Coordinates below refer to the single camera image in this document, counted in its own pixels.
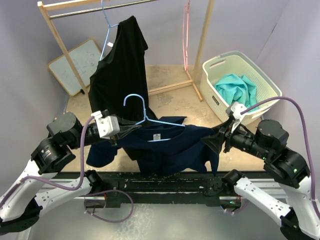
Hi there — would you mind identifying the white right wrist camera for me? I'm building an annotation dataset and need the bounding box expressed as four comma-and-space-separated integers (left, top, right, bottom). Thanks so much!
225, 101, 247, 134

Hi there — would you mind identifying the navy blue t shirt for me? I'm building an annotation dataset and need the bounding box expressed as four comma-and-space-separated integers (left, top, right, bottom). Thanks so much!
86, 116, 219, 176

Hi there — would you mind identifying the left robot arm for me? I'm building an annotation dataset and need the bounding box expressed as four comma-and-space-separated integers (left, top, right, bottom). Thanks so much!
0, 110, 141, 235

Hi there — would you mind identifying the small whiteboard yellow frame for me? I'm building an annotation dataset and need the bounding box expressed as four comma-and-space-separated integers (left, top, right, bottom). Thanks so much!
47, 38, 101, 96

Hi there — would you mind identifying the teal t shirt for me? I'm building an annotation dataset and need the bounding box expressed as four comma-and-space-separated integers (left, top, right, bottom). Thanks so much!
214, 74, 257, 109

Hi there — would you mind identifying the aluminium frame rail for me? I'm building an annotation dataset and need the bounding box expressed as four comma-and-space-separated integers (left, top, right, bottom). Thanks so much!
17, 174, 308, 240

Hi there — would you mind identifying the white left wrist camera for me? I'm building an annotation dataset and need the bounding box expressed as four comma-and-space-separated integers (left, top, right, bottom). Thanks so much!
90, 110, 119, 137

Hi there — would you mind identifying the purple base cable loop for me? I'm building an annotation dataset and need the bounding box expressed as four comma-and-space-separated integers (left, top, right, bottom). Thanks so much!
83, 188, 135, 223

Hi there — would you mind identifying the cream perforated laundry basket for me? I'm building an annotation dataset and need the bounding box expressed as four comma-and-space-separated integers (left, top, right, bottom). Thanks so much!
200, 51, 283, 122

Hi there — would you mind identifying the light blue hanger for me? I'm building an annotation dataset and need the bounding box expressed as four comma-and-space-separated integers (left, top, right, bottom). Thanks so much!
122, 93, 186, 143
99, 0, 121, 62

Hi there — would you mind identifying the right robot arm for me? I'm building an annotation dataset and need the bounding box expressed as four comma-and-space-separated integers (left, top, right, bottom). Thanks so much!
201, 120, 320, 240

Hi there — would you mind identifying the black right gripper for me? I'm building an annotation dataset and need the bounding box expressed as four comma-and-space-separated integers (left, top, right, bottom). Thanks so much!
200, 115, 270, 159

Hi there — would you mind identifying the wooden clothes rack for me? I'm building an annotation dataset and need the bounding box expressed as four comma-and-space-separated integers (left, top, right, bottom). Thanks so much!
37, 0, 216, 102

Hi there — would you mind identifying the pink wire hanger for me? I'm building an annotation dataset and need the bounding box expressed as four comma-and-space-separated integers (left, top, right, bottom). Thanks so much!
182, 0, 191, 71

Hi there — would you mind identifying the black hanging garment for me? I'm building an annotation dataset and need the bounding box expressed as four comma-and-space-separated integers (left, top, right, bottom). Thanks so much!
87, 15, 160, 161

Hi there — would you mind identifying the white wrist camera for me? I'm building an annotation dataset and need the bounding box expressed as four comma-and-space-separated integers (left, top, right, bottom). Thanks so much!
90, 110, 119, 137
225, 101, 247, 134

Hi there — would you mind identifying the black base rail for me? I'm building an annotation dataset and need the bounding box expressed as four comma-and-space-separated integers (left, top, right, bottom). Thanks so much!
49, 171, 278, 208

